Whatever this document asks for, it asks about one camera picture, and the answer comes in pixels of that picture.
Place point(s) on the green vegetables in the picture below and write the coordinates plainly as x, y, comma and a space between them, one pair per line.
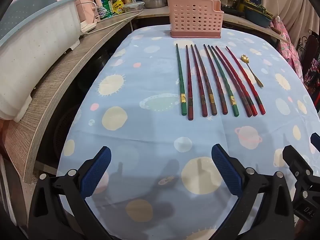
257, 8

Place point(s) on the grey wooden side counter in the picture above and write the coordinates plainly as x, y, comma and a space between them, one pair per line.
50, 97

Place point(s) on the blue planet print tablecloth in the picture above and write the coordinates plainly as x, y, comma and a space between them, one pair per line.
140, 135

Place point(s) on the green and white packet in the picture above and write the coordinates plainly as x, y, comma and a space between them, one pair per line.
105, 6

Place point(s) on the small gold spoon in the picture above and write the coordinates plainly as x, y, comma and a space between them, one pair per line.
252, 71

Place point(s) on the beige curtain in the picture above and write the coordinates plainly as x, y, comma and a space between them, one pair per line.
287, 2

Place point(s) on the yellow snack packet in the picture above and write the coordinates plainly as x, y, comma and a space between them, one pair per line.
118, 7

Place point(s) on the black metal chair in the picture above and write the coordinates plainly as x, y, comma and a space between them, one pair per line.
311, 60

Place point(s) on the blue plastic basin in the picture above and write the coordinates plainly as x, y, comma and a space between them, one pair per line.
257, 20

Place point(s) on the pink floral cloth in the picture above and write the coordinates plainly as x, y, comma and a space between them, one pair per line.
287, 50

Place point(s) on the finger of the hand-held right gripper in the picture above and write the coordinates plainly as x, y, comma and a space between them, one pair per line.
315, 142
296, 162

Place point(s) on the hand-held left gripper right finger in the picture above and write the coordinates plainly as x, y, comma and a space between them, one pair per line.
226, 170

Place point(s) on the clear food container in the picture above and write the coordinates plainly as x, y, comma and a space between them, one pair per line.
135, 6

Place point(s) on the white appliance with clear jar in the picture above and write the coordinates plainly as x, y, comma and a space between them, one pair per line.
86, 15

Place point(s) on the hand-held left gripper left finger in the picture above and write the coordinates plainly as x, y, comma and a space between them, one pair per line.
96, 170

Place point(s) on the pink perforated utensil basket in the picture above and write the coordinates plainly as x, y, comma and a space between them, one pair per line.
195, 17

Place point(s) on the green chopstick with gold band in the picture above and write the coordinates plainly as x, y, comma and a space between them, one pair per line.
223, 80
180, 80

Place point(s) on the brown chopstick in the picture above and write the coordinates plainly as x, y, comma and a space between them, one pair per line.
205, 80

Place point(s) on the white plastic dish tub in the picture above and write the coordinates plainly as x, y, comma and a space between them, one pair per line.
30, 55

